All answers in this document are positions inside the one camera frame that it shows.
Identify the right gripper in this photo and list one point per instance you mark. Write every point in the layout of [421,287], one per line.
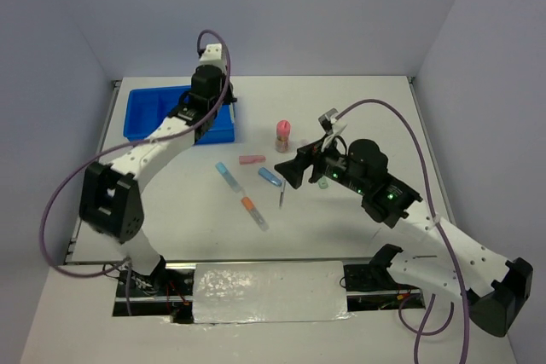
[293,170]

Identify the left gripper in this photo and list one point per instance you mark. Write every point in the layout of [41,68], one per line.
[229,97]

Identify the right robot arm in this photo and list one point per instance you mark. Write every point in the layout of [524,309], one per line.
[451,262]

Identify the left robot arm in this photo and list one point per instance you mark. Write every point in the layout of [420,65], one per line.
[111,202]

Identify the black and white pen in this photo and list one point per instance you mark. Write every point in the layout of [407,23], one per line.
[282,193]

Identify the blue correction tape case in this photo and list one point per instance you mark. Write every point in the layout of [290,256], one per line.
[270,177]

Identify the green correction tape case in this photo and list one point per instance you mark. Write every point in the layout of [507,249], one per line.
[323,185]

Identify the pink-lidded jar of clips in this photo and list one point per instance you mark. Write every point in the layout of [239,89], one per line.
[283,130]

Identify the pink correction tape case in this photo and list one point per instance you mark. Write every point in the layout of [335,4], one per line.
[251,159]

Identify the orange-capped highlighter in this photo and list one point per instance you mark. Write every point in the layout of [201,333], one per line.
[254,213]

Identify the blue compartment tray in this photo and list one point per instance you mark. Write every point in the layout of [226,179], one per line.
[147,108]

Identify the blue-capped highlighter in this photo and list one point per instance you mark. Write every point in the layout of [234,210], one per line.
[228,177]

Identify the silver taped cover plate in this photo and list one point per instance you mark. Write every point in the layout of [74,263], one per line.
[247,293]

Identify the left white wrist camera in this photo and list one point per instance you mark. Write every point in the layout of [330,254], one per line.
[213,55]

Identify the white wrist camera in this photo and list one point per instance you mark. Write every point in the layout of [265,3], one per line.
[332,126]
[213,55]

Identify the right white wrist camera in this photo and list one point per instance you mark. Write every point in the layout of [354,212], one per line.
[332,126]

